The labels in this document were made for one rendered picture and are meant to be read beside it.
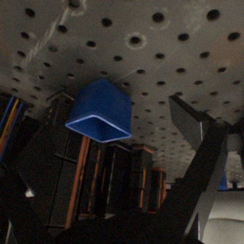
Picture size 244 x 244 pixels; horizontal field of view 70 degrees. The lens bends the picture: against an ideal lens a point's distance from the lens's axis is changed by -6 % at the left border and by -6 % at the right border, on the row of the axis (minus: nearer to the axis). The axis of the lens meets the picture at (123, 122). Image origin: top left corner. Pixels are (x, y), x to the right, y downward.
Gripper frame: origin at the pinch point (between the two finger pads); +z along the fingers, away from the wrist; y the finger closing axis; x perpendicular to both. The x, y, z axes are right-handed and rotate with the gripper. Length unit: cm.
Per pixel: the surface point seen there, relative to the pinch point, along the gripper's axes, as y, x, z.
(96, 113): -3.0, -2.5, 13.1
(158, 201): 8, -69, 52
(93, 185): -13.5, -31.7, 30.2
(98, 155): -10.3, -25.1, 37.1
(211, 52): 16.8, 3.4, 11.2
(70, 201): -13.4, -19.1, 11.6
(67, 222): -14.5, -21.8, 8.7
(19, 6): -8.9, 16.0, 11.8
